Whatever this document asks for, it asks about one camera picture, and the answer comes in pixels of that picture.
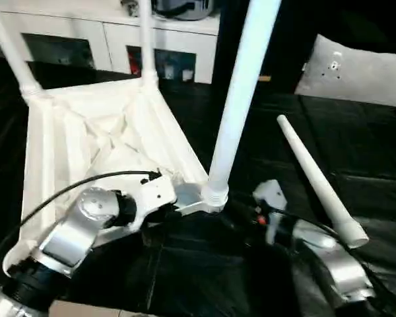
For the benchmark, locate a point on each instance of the white plastic table top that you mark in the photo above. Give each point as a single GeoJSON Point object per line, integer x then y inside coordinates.
{"type": "Point", "coordinates": [105, 139]}

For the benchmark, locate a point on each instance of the white plastic table leg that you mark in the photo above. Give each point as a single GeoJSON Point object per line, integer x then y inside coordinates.
{"type": "Point", "coordinates": [13, 46]}
{"type": "Point", "coordinates": [241, 86]}
{"type": "Point", "coordinates": [317, 175]}
{"type": "Point", "coordinates": [147, 39]}

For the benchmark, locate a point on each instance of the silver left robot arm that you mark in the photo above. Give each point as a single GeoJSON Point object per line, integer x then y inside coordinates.
{"type": "Point", "coordinates": [72, 231]}

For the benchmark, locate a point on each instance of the black work mat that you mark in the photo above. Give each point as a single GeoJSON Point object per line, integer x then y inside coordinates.
{"type": "Point", "coordinates": [218, 277]}

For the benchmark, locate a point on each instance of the small yellow label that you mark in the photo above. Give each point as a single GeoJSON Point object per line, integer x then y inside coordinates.
{"type": "Point", "coordinates": [264, 78]}

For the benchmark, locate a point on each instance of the white cabinet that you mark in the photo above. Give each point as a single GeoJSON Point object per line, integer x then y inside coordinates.
{"type": "Point", "coordinates": [86, 39]}

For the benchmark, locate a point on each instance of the grey bag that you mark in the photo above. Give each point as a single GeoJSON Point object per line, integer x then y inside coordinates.
{"type": "Point", "coordinates": [185, 8]}

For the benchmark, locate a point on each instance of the tangled small items pile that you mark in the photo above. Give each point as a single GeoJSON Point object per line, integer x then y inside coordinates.
{"type": "Point", "coordinates": [131, 6]}

